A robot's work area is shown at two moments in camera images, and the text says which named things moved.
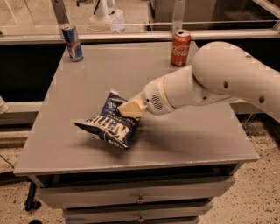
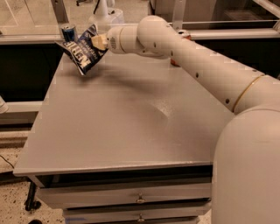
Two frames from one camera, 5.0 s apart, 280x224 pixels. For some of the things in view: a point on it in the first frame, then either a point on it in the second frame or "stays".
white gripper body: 151,94 -> 113,40
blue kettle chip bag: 114,125 -> 82,52
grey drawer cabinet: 176,164 stays
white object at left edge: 3,106 stays
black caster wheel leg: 31,204 stays
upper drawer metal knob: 140,199 stays
